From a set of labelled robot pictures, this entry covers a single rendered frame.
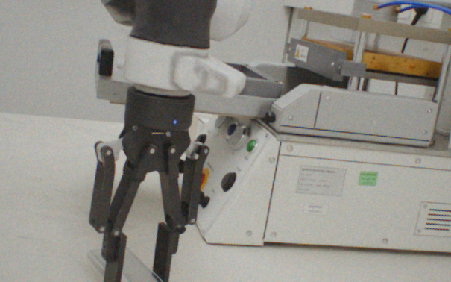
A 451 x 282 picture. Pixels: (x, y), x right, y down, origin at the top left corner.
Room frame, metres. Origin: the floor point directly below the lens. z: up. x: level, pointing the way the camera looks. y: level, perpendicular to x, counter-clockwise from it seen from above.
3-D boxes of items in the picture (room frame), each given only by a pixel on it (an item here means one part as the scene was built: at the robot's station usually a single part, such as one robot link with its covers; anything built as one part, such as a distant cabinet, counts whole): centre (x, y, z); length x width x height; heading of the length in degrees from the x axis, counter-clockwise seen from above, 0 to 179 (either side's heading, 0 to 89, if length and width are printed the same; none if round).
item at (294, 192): (1.06, -0.23, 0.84); 0.53 x 0.37 x 0.17; 104
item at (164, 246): (0.68, 0.04, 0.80); 0.03 x 0.01 x 0.07; 35
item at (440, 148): (1.08, -0.26, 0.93); 0.46 x 0.35 x 0.01; 104
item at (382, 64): (1.07, -0.23, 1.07); 0.22 x 0.17 x 0.10; 14
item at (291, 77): (1.19, -0.13, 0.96); 0.25 x 0.05 x 0.07; 104
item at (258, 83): (1.01, 0.02, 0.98); 0.20 x 0.17 x 0.03; 14
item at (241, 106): (1.00, 0.07, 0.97); 0.30 x 0.22 x 0.08; 104
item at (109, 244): (0.63, 0.11, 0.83); 0.03 x 0.01 x 0.05; 125
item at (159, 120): (0.66, 0.07, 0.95); 0.08 x 0.08 x 0.09
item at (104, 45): (0.97, 0.20, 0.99); 0.15 x 0.02 x 0.04; 14
